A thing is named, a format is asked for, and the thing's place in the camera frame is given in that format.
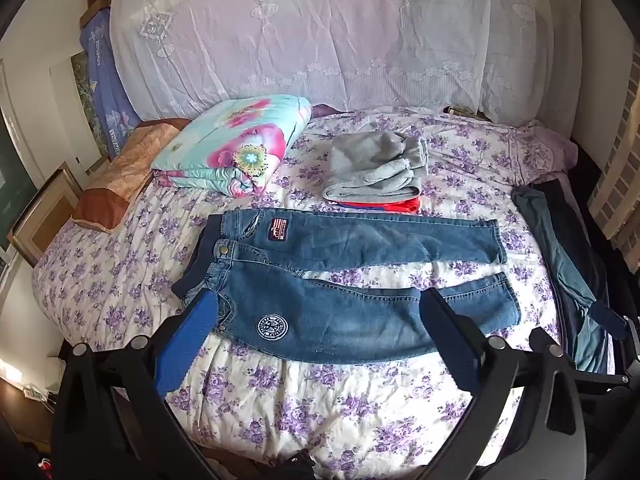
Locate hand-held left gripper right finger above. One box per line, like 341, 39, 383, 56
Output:
420, 287, 588, 480

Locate dark navy clothes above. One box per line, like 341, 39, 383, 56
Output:
530, 175, 618, 361

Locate wooden picture frame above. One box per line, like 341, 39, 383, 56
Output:
7, 162, 83, 268

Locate folded teal floral quilt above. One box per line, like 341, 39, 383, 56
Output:
151, 94, 312, 198

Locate dark green board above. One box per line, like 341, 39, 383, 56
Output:
0, 110, 36, 251

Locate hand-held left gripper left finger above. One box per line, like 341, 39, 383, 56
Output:
50, 290, 221, 480

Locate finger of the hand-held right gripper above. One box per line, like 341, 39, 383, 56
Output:
574, 370, 628, 392
581, 294, 629, 341

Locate blue denim pants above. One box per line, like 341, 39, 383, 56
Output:
171, 208, 523, 365

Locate white lace cover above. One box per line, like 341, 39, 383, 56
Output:
110, 0, 583, 126

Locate wall poster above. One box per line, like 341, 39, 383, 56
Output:
70, 50, 101, 133

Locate orange brown pillow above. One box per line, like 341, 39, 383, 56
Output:
71, 119, 191, 233

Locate bed with purple floral sheet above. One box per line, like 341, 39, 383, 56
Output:
32, 105, 581, 466

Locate teal pants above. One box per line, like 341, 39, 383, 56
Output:
511, 187, 613, 373

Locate folded red garment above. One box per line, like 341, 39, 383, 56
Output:
327, 196, 421, 216

